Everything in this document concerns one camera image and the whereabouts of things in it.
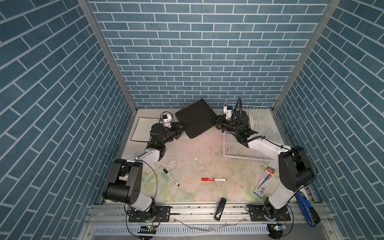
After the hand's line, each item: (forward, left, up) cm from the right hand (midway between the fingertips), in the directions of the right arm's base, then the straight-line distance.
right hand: (207, 117), depth 82 cm
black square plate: (+2, +6, -1) cm, 6 cm away
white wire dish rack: (+22, -41, -25) cm, 53 cm away
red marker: (-25, -6, -25) cm, 36 cm away
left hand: (-4, +10, -2) cm, 11 cm away
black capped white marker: (-26, +18, -25) cm, 40 cm away
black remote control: (-40, -9, -23) cm, 47 cm away
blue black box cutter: (-38, -53, -24) cm, 69 cm away
